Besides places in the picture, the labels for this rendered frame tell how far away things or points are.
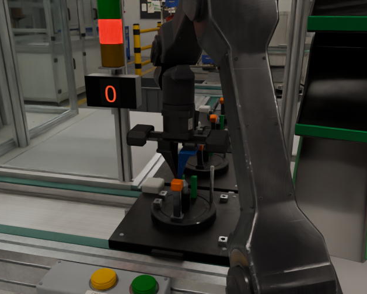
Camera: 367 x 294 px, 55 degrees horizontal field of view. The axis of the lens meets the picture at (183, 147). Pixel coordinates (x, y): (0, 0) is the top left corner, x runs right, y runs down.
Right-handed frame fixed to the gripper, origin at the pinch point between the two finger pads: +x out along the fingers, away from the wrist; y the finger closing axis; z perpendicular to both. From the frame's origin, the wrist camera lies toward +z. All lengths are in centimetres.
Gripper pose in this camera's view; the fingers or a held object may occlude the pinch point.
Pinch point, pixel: (178, 163)
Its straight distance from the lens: 67.4
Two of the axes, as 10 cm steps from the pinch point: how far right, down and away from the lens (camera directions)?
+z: 2.2, -3.6, 9.1
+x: 0.0, 9.3, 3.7
